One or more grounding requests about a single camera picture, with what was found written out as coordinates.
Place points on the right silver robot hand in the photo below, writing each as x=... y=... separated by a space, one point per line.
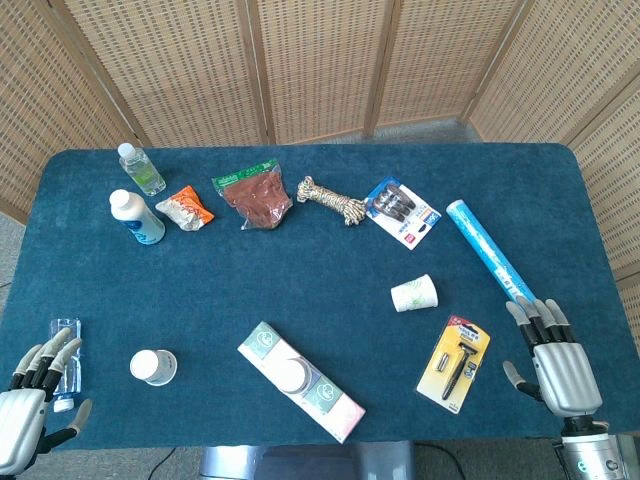
x=565 y=375

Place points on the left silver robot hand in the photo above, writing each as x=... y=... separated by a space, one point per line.
x=22 y=420

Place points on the white floral paper cup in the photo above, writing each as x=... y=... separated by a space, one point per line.
x=150 y=366
x=415 y=294
x=291 y=375

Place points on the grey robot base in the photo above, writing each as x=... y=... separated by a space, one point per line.
x=310 y=462

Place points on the crushed clear water bottle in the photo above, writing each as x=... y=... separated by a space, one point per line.
x=70 y=380

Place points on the yellow razor blister pack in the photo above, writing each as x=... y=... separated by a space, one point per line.
x=450 y=370

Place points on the blue plastic roll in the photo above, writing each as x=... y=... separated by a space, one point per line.
x=480 y=240

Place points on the multicolour tissue pack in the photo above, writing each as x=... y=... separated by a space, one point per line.
x=340 y=412

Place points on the battery blister pack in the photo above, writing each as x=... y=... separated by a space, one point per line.
x=400 y=215

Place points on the white milk bottle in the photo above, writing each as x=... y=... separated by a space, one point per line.
x=140 y=220

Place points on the orange white snack packet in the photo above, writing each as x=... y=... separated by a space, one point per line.
x=185 y=210

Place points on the blue table cloth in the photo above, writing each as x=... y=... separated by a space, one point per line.
x=250 y=280

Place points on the clear bottle green label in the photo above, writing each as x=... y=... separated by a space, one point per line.
x=142 y=170

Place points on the bag of brown snack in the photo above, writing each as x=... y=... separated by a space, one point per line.
x=255 y=197

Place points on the woven wooden folding screen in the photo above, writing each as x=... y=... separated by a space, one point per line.
x=320 y=65

